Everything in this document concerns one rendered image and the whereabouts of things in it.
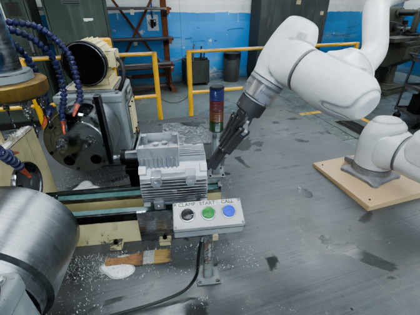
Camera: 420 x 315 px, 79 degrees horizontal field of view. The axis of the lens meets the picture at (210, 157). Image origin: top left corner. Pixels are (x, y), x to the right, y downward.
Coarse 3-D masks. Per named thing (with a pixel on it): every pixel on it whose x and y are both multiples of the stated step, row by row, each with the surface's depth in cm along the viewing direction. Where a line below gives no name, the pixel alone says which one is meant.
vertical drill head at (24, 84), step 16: (0, 16) 57; (0, 32) 57; (0, 48) 58; (0, 64) 58; (16, 64) 61; (0, 80) 58; (16, 80) 60; (32, 80) 63; (0, 96) 57; (16, 96) 59; (32, 96) 62; (32, 112) 64
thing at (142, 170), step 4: (200, 164) 76; (204, 164) 76; (140, 168) 74; (144, 168) 74; (200, 168) 75; (204, 168) 76; (140, 172) 74; (144, 172) 74; (200, 200) 83; (204, 200) 82; (144, 204) 80; (148, 204) 80
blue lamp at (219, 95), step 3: (210, 90) 101; (213, 90) 100; (216, 90) 99; (219, 90) 99; (222, 90) 100; (210, 93) 101; (213, 93) 100; (216, 93) 100; (219, 93) 100; (222, 93) 101; (210, 96) 102; (213, 96) 101; (216, 96) 101; (219, 96) 101; (222, 96) 102; (210, 99) 103; (213, 99) 101; (216, 99) 101; (219, 99) 101; (222, 99) 102
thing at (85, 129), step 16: (80, 112) 92; (112, 112) 108; (48, 128) 92; (80, 128) 94; (96, 128) 95; (112, 128) 101; (48, 144) 96; (64, 144) 93; (80, 144) 97; (96, 144) 98; (112, 144) 99; (64, 160) 99; (80, 160) 100; (96, 160) 100
